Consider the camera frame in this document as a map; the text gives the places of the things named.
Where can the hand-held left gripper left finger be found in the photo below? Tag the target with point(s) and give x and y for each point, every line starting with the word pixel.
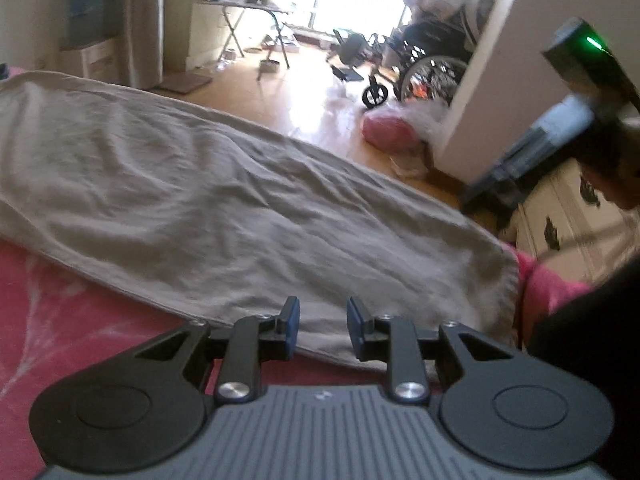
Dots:
pixel 291 325

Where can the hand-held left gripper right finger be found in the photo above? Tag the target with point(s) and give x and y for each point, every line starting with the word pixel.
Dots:
pixel 355 327

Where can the beige pants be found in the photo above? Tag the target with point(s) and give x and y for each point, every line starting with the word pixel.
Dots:
pixel 225 200

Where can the person's right hand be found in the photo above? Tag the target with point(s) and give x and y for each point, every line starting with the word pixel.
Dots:
pixel 615 160

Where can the white dresser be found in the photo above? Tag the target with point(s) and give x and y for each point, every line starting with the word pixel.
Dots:
pixel 565 210

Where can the black wheelchair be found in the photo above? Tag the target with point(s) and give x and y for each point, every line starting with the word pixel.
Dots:
pixel 430 45

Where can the clear plastic bag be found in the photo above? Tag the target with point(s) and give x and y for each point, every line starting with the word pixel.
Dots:
pixel 430 120

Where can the pink plastic bag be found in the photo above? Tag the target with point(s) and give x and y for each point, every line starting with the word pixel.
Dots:
pixel 390 130

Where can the pink floral blanket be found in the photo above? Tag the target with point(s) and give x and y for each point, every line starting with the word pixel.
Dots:
pixel 75 310

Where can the person's black clothing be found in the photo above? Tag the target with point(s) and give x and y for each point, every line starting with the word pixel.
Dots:
pixel 590 360

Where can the metal bowl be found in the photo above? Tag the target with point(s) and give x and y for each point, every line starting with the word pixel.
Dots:
pixel 270 66

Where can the brown floor mat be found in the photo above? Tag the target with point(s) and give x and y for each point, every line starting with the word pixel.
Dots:
pixel 182 82

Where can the folding table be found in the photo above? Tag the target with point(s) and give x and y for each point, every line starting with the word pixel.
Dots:
pixel 250 6

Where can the white water dispenser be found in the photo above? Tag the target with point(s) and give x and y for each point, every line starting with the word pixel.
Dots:
pixel 92 60

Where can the beige curtain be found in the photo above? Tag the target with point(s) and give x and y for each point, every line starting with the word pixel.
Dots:
pixel 145 20

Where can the blue water bottle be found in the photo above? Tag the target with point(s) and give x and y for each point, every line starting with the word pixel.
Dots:
pixel 92 5

